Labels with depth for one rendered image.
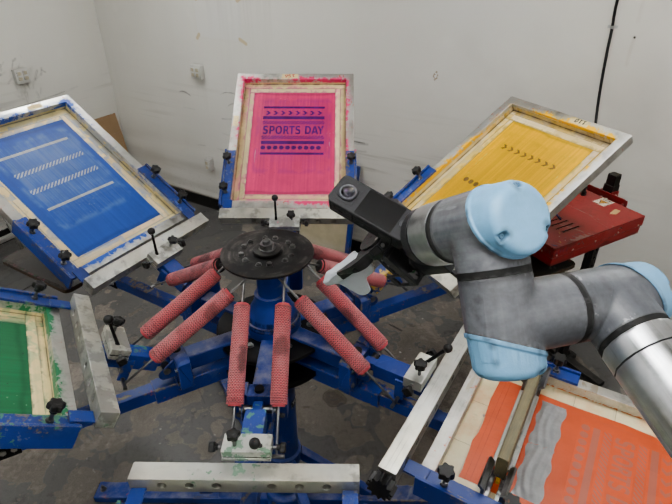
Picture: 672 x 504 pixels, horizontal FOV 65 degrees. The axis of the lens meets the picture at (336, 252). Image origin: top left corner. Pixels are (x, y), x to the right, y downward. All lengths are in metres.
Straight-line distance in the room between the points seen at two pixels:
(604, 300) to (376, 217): 0.27
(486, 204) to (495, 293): 0.09
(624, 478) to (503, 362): 1.17
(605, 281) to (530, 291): 0.09
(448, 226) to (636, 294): 0.20
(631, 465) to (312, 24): 3.05
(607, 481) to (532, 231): 1.20
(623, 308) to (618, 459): 1.16
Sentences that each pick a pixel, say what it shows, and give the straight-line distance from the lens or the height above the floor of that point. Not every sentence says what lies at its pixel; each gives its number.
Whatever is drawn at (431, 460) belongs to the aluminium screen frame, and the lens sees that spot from 1.52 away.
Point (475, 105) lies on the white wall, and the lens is 3.36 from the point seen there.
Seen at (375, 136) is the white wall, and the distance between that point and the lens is 3.68.
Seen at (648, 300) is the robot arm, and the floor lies 1.88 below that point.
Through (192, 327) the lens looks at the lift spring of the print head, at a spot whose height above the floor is 1.17.
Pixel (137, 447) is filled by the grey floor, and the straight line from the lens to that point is 2.94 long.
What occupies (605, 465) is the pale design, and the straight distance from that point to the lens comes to 1.69.
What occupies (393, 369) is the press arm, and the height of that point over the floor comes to 1.04.
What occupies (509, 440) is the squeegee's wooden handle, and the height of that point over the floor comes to 1.06.
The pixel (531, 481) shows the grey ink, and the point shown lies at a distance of 1.58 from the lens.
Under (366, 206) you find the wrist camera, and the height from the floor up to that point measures 1.89.
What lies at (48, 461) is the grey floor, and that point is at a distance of 3.05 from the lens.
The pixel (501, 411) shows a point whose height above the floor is 0.95.
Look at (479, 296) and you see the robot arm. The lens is 0.53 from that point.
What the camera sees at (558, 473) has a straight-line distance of 1.63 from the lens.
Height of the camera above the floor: 2.19
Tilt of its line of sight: 32 degrees down
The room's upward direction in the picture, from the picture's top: straight up
